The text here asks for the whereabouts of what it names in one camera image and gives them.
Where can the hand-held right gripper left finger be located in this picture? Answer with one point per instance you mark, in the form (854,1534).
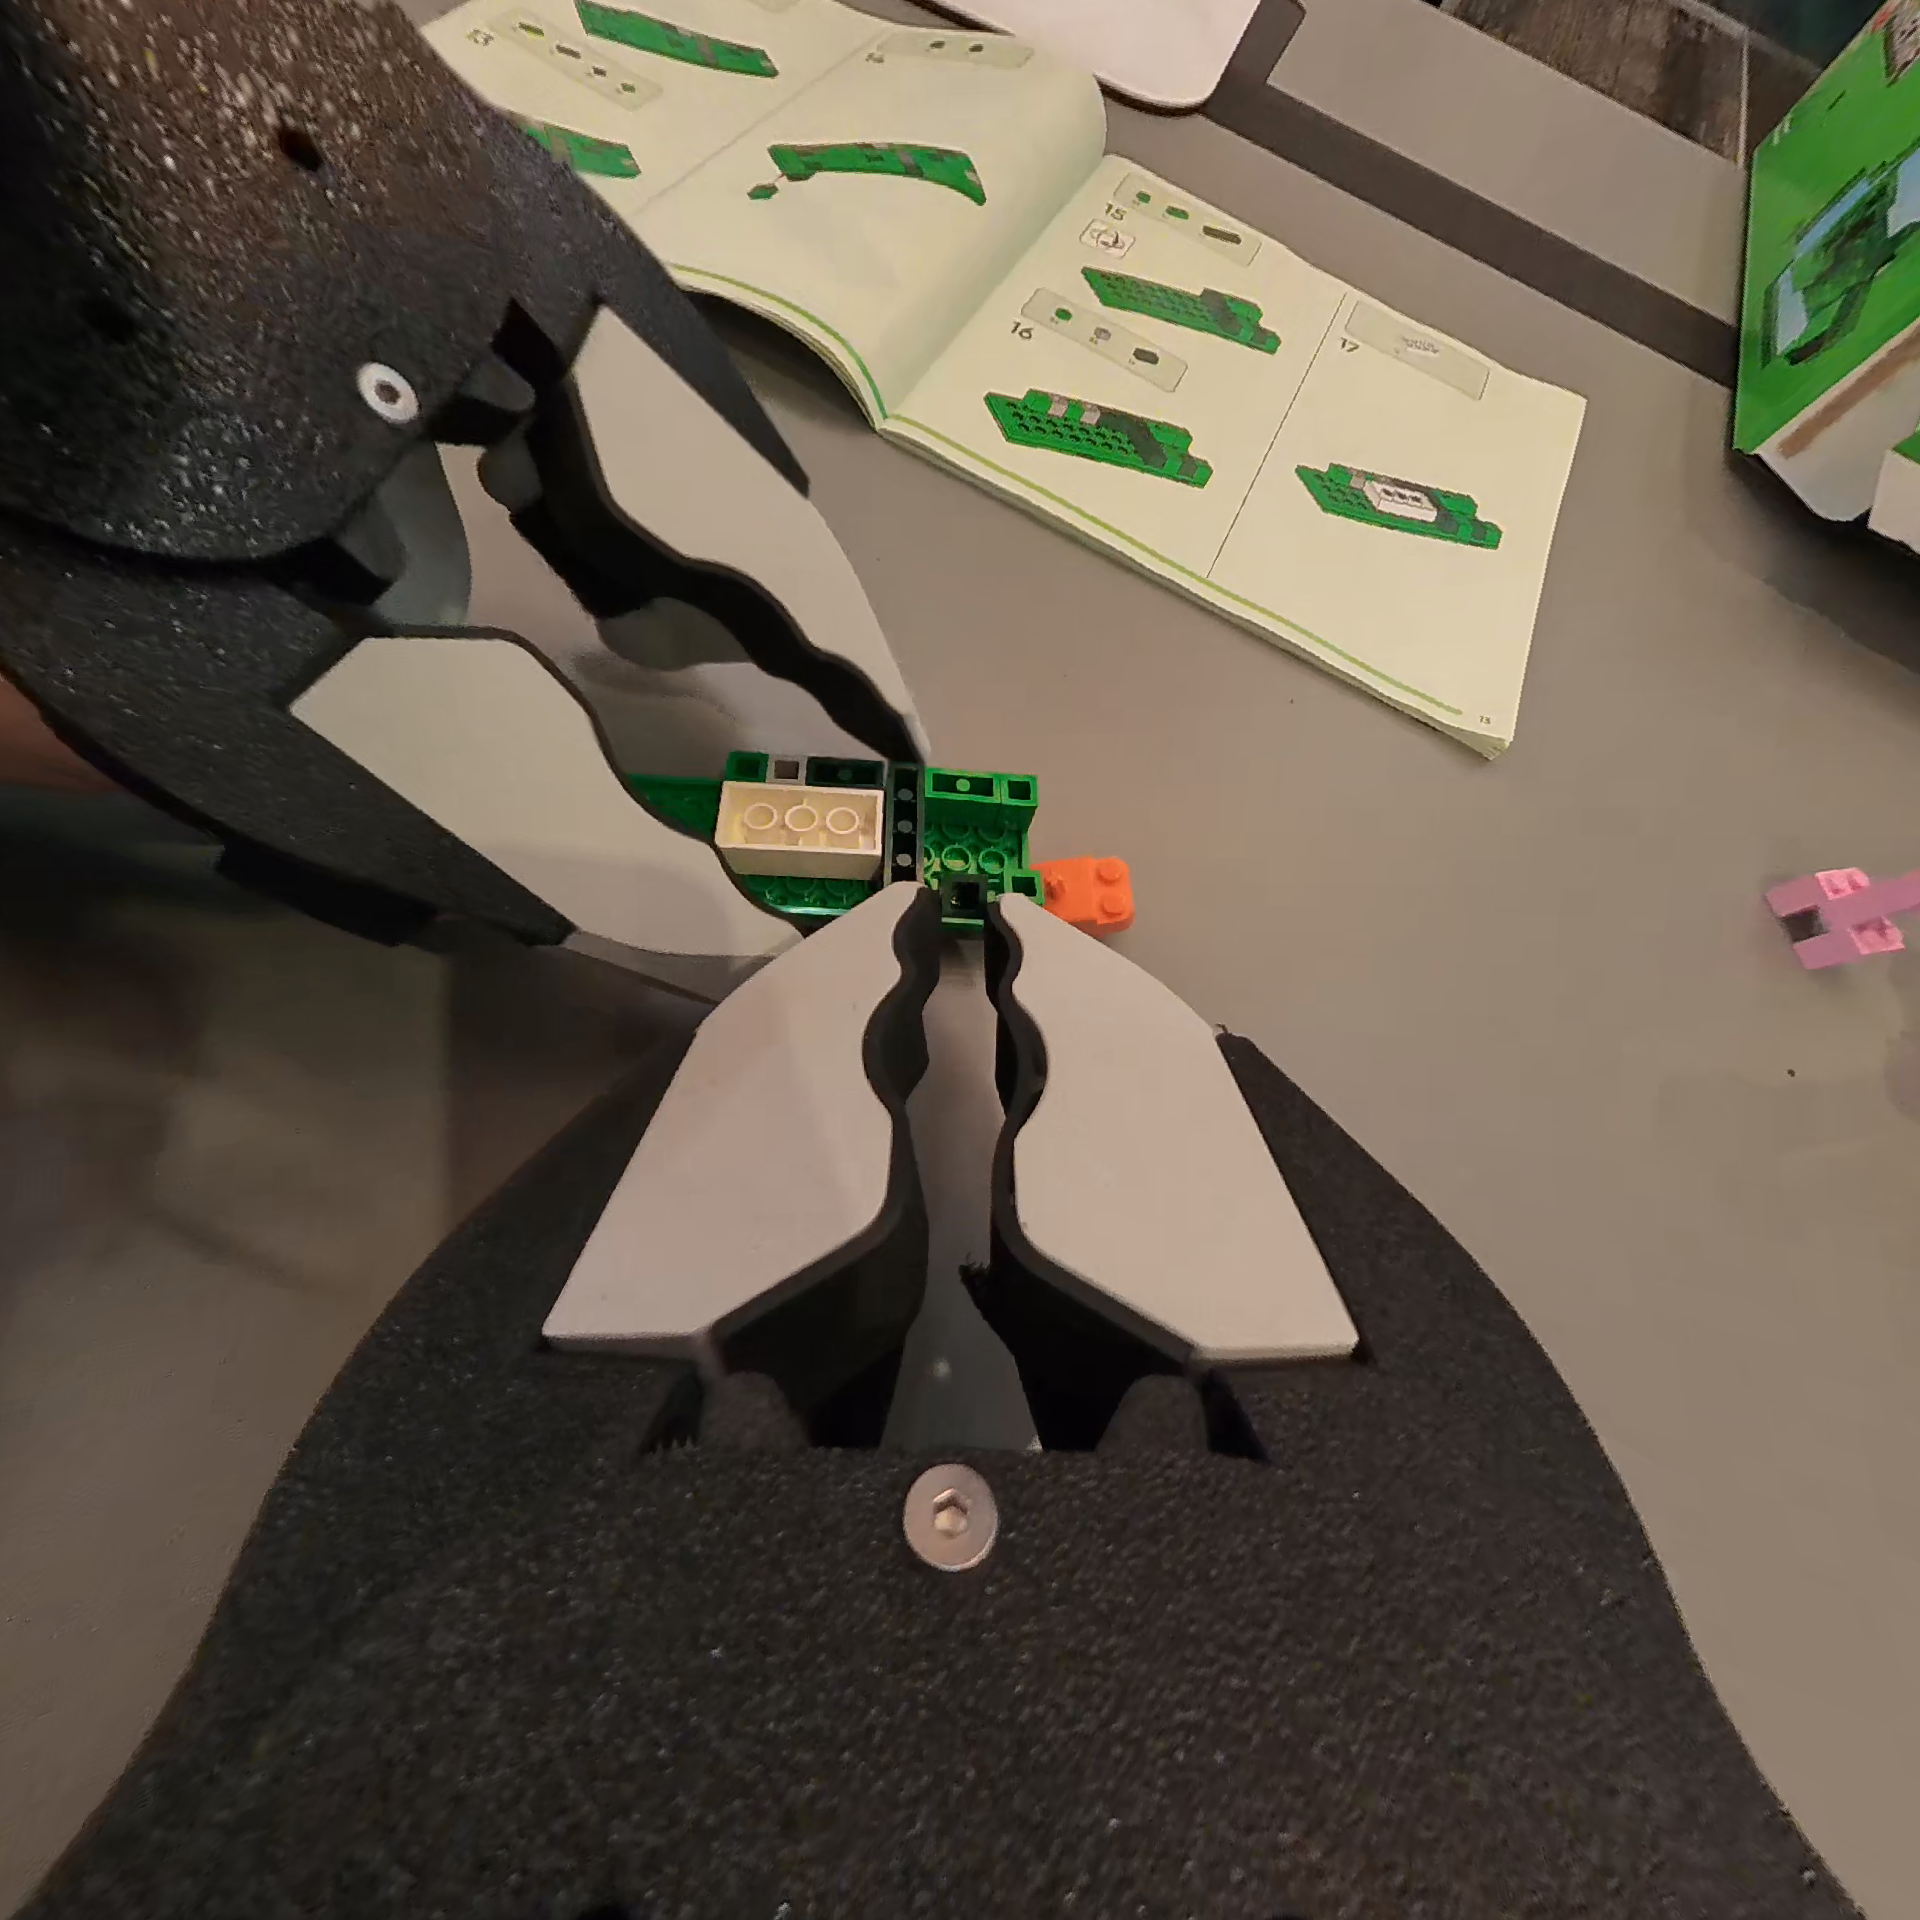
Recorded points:
(751,1155)

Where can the orange toy brick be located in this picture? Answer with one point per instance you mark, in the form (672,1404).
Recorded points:
(1090,892)

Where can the pink toy brick piece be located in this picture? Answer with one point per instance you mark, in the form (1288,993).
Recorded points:
(1839,915)

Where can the white board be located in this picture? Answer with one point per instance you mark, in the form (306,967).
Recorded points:
(1142,37)

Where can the green cardboard box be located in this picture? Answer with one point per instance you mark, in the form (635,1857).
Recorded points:
(1829,225)

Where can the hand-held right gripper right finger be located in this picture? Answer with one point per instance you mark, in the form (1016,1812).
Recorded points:
(1162,1185)

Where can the building instruction booklet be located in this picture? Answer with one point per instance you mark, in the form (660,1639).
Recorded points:
(1350,452)

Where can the green toy brick model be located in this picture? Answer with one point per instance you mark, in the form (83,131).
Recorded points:
(974,833)

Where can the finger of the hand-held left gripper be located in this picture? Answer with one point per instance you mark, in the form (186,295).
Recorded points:
(720,480)
(480,765)

